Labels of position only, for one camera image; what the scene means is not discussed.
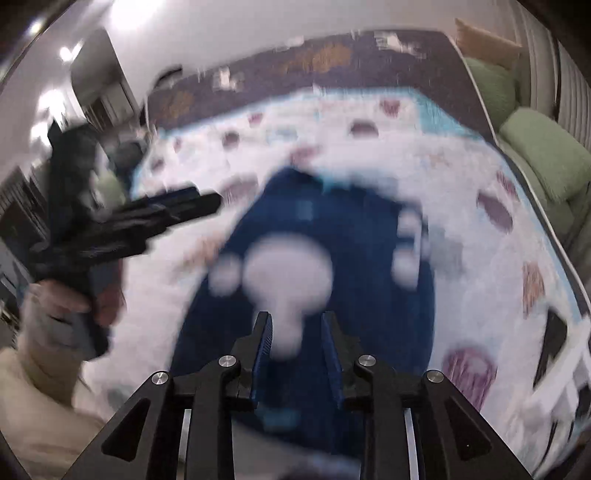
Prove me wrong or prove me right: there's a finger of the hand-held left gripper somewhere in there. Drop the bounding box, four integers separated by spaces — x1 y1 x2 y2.
108 185 201 222
115 193 223 241

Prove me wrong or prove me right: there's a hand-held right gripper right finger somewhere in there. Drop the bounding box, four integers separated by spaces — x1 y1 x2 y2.
321 311 532 480

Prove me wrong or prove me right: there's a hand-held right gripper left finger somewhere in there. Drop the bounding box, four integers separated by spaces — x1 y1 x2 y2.
62 311 274 480

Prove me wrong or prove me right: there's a navy blue star blanket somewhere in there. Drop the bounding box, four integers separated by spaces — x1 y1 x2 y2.
170 167 438 464

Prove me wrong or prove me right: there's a person's left forearm cream sleeve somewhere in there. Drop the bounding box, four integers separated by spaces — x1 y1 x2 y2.
0 318 118 480

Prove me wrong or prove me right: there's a person's left hand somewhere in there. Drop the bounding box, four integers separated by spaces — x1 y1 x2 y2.
27 265 126 335

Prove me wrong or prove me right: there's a pale green container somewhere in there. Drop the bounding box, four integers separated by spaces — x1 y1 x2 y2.
92 173 130 213

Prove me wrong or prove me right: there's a grey-blue cloth pile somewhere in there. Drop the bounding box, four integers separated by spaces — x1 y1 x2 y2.
108 138 146 178

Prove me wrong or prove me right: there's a dark cabinet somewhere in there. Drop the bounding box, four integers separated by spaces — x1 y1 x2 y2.
0 166 51 259

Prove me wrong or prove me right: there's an arched doorway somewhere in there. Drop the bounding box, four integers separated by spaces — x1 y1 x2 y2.
69 28 141 134

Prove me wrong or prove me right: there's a white printed blanket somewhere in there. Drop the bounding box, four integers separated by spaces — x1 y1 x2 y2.
85 87 591 480

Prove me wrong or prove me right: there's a dark purple printed bed cover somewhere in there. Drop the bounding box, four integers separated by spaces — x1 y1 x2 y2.
145 28 498 139

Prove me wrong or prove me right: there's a large green pillow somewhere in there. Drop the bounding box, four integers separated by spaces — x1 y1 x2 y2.
499 107 591 204

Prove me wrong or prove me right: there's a small green pillow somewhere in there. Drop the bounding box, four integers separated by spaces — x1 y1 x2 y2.
463 56 519 129

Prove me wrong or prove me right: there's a tan pillow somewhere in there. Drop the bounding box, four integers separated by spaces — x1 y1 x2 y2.
455 18 523 71

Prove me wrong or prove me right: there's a white pleated curtain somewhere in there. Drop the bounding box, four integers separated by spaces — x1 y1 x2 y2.
517 7 591 155

